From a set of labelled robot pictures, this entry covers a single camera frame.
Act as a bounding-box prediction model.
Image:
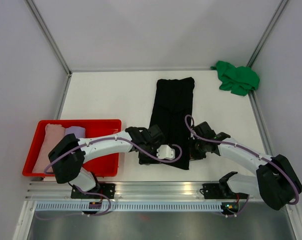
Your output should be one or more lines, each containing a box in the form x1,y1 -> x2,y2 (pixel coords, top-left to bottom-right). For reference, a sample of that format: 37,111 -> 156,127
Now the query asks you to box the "black t shirt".
150,77 -> 195,170

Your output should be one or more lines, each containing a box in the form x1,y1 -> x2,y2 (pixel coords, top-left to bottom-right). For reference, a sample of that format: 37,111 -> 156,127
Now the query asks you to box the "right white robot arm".
187,122 -> 302,211

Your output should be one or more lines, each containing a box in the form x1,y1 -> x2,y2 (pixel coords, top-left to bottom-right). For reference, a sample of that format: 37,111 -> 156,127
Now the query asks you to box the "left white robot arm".
48,125 -> 165,198

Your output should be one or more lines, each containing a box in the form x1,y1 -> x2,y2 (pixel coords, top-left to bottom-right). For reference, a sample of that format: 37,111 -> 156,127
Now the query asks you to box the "red plastic bin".
22,119 -> 121,178

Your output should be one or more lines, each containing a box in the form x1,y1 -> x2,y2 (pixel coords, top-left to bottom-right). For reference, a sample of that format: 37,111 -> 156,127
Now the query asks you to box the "lavender rolled t shirt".
64,126 -> 86,139

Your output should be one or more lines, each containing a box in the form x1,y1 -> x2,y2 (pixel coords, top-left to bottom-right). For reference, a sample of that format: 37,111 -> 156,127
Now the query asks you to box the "green crumpled t shirt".
210,60 -> 260,97

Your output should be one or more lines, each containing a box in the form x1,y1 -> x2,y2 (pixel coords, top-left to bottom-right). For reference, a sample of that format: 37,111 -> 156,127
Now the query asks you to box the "pink rolled t shirt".
32,124 -> 65,173

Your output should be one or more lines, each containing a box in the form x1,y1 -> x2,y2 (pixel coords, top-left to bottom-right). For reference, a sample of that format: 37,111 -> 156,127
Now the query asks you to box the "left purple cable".
35,138 -> 183,221

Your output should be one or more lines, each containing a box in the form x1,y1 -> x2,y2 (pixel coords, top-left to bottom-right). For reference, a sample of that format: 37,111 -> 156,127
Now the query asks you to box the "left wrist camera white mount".
156,144 -> 175,160

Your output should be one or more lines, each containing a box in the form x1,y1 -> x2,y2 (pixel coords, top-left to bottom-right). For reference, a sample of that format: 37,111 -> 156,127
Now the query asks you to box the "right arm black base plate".
199,182 -> 248,200

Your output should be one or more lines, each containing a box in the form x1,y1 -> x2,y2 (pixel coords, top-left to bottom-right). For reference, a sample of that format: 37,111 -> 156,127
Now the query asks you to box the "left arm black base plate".
70,182 -> 116,200

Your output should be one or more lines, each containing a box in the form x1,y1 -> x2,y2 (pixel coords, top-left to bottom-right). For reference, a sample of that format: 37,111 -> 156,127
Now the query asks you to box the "aluminium front rail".
24,181 -> 298,202

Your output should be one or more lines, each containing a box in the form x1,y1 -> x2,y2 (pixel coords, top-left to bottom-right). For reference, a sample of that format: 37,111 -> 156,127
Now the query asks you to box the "slotted grey cable duct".
35,201 -> 223,213

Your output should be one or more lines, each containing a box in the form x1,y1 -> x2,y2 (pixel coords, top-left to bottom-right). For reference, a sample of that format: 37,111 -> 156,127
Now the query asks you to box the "right aluminium corner post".
247,0 -> 290,68

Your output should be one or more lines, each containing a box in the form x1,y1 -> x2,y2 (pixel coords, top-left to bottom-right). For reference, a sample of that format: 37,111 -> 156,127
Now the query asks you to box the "aluminium corner post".
247,0 -> 290,68
24,0 -> 72,77

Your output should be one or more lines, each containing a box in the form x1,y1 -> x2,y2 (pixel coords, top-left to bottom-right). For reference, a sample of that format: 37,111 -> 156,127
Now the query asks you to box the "left aluminium corner post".
24,0 -> 72,77

